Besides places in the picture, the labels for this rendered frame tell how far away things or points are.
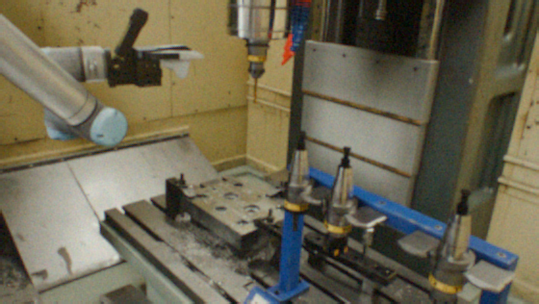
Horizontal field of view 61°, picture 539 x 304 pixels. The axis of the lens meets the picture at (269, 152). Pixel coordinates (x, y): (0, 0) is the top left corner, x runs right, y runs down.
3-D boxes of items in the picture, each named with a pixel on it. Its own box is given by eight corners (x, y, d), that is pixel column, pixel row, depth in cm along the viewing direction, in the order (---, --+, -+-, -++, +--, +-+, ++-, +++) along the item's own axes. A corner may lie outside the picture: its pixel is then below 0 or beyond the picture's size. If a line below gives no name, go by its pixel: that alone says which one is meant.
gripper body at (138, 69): (158, 79, 110) (105, 83, 106) (156, 42, 107) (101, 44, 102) (165, 86, 104) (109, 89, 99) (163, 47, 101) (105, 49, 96)
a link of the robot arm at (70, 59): (30, 85, 100) (23, 45, 96) (84, 81, 104) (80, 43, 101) (29, 94, 93) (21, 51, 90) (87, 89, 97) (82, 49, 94)
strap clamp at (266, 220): (281, 273, 118) (285, 221, 112) (248, 251, 127) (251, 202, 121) (291, 268, 120) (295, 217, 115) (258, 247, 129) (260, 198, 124)
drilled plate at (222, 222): (241, 251, 119) (241, 234, 117) (180, 209, 139) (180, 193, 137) (302, 225, 134) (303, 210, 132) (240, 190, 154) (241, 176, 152)
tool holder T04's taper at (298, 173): (314, 182, 92) (317, 150, 90) (296, 187, 90) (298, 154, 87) (299, 174, 96) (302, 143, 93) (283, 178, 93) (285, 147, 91)
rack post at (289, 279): (280, 305, 106) (289, 188, 96) (265, 292, 110) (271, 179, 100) (310, 288, 113) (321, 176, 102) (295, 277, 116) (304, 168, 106)
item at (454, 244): (474, 255, 70) (484, 215, 67) (456, 264, 67) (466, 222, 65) (449, 241, 73) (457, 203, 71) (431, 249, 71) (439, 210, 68)
